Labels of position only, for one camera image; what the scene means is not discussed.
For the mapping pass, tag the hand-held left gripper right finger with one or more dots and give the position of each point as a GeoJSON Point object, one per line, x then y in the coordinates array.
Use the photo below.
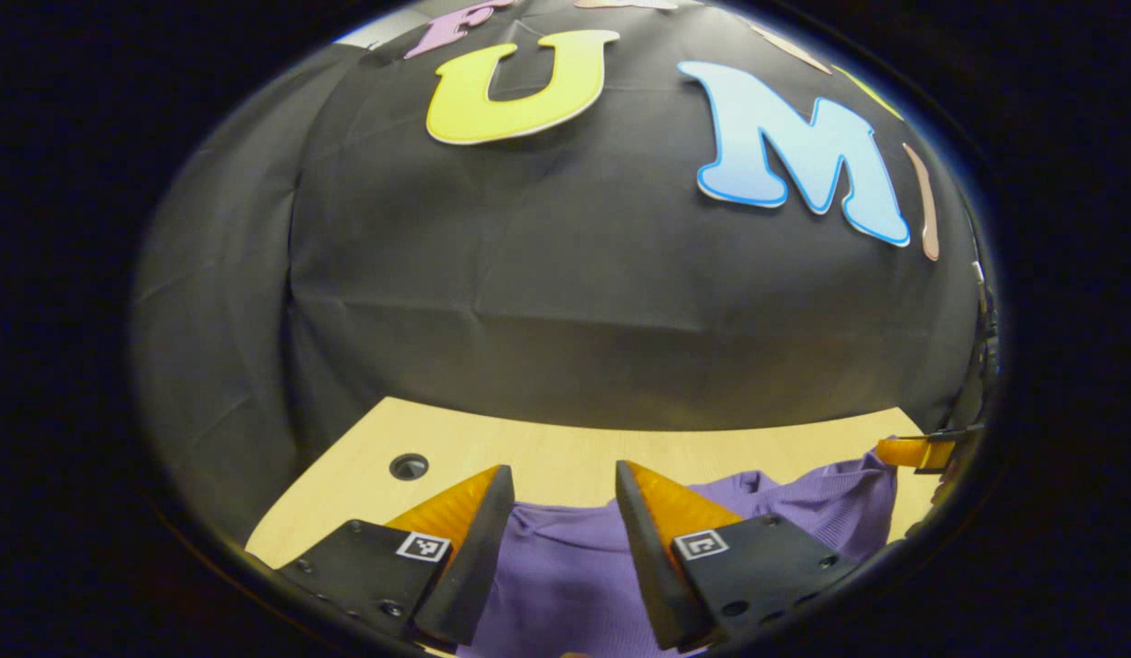
{"type": "Point", "coordinates": [652, 567]}

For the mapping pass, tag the black backdrop cloth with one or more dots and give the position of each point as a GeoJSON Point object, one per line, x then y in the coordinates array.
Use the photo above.
{"type": "Point", "coordinates": [575, 302]}

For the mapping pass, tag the purple shirt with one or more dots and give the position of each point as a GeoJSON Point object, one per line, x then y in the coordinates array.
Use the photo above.
{"type": "Point", "coordinates": [565, 585]}

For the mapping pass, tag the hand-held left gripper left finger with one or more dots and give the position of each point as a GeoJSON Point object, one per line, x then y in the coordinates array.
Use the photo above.
{"type": "Point", "coordinates": [474, 567]}

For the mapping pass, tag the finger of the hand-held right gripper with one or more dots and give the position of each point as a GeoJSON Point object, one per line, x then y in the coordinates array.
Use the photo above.
{"type": "Point", "coordinates": [908, 452]}

